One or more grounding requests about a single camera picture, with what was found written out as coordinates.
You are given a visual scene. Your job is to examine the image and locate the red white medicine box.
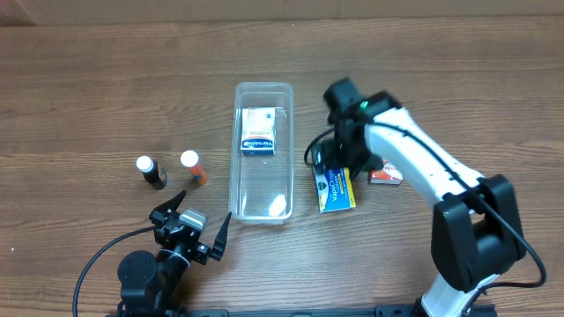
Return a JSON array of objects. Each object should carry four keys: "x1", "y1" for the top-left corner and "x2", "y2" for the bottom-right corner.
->
[{"x1": 368, "y1": 159, "x2": 404, "y2": 185}]

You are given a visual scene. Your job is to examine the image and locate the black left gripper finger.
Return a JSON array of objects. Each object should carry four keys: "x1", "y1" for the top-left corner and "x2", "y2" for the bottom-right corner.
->
[
  {"x1": 155, "y1": 190, "x2": 187, "y2": 214},
  {"x1": 210, "y1": 212, "x2": 232, "y2": 261}
]

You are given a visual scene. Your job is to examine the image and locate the white blue plaster box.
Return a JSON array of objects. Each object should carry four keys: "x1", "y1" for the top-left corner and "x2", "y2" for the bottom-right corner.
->
[{"x1": 241, "y1": 107, "x2": 276, "y2": 156}]

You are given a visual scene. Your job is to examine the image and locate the dark bottle white cap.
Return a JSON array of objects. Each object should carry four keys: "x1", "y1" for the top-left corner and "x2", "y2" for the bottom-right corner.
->
[{"x1": 136, "y1": 156, "x2": 167, "y2": 190}]

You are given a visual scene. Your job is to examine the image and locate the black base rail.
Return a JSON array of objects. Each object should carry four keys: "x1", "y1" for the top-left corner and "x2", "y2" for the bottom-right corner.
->
[{"x1": 105, "y1": 303, "x2": 499, "y2": 317}]

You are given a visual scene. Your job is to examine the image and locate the blue yellow VapoDrops box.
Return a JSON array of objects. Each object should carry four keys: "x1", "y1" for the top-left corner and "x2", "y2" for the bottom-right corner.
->
[{"x1": 314, "y1": 167, "x2": 356, "y2": 214}]

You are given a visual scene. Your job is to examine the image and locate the orange tube white cap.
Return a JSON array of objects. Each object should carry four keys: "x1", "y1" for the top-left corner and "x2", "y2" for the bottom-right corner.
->
[{"x1": 180, "y1": 150, "x2": 208, "y2": 186}]

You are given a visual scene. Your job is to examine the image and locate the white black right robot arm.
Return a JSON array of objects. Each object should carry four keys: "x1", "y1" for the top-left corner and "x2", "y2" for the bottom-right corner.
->
[{"x1": 304, "y1": 89, "x2": 530, "y2": 316}]

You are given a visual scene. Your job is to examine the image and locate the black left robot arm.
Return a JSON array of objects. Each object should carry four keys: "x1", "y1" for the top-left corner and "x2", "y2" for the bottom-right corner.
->
[{"x1": 117, "y1": 191, "x2": 232, "y2": 316}]

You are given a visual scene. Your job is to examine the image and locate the clear plastic container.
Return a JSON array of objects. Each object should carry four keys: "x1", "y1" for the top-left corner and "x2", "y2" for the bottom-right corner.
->
[{"x1": 229, "y1": 82, "x2": 295, "y2": 225}]

